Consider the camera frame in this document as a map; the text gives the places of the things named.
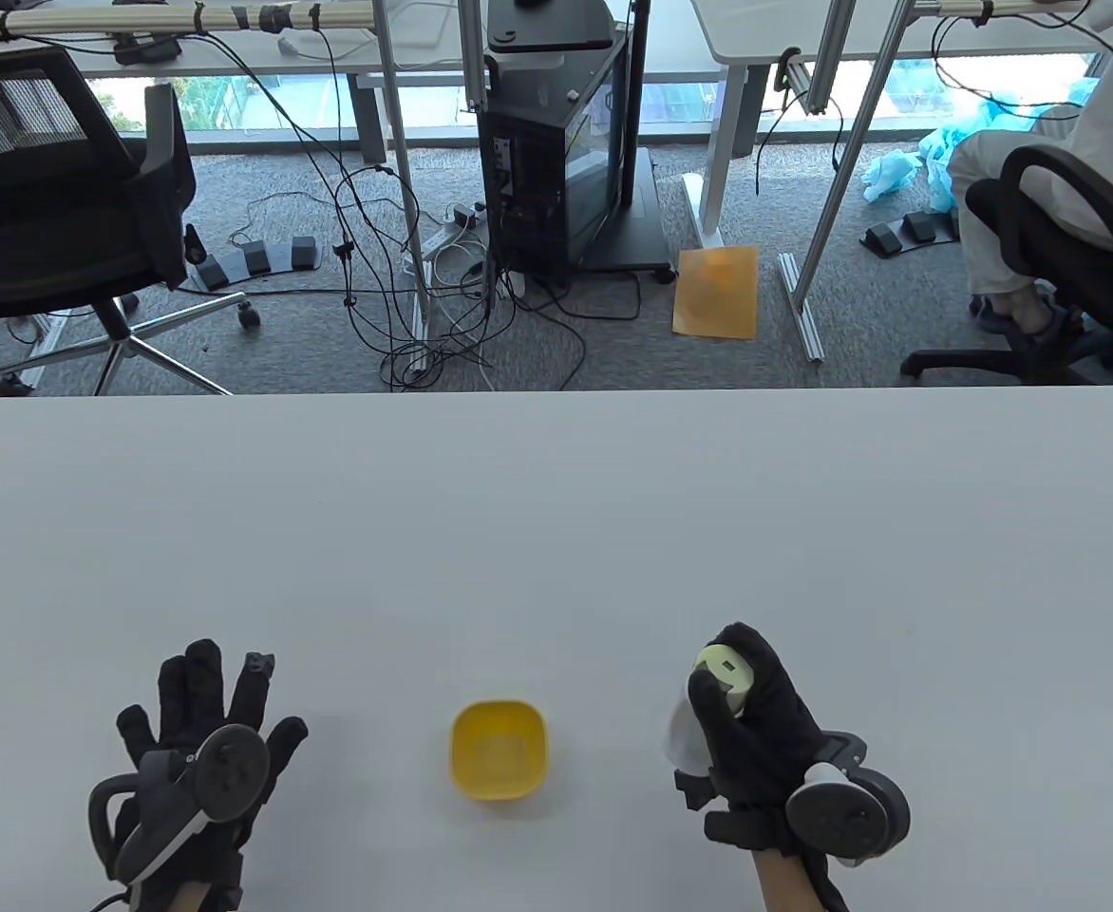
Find black computer tower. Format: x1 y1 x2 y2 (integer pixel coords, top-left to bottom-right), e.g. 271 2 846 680
477 27 632 276
486 0 677 284

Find black hand controller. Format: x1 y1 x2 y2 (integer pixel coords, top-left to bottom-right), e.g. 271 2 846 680
88 725 271 884
784 731 911 870

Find black right hand controller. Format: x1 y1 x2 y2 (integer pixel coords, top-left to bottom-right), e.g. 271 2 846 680
784 731 911 870

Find black left hand controller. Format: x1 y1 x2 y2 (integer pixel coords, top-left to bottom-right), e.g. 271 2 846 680
88 725 271 884

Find person's right forearm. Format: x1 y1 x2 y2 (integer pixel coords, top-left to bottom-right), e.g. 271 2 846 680
754 850 819 912

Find white background desk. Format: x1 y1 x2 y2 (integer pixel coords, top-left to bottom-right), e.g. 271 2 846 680
682 0 1113 250
0 0 481 164

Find person's right hand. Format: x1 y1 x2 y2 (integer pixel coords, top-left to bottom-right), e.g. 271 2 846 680
675 622 847 912

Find black office chair with armrests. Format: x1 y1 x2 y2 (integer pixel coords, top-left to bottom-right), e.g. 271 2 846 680
901 142 1113 386

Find white power strip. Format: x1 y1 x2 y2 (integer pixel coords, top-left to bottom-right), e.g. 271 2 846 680
403 202 491 286

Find black mesh office chair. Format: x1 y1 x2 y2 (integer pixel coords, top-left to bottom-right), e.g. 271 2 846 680
0 46 263 397

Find white dispenser with green cap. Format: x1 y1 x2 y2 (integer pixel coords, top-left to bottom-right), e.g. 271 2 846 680
663 643 755 775

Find orange sheet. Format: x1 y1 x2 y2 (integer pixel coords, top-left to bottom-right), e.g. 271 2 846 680
672 246 760 340

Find tangle of black cables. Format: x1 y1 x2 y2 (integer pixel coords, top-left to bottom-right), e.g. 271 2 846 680
177 19 648 392

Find yellow small dish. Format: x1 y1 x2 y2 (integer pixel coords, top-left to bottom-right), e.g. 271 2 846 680
450 700 550 804

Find grey foot pedal board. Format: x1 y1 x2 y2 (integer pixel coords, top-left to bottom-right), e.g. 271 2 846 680
860 211 964 257
184 225 318 292

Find person's left hand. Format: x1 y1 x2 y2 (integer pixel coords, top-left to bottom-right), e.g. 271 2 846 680
117 638 309 899

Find black adapter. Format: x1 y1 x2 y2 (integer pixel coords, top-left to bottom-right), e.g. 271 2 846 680
112 34 183 67

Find blue plastic bags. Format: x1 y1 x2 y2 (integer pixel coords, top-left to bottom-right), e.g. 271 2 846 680
862 81 1104 215

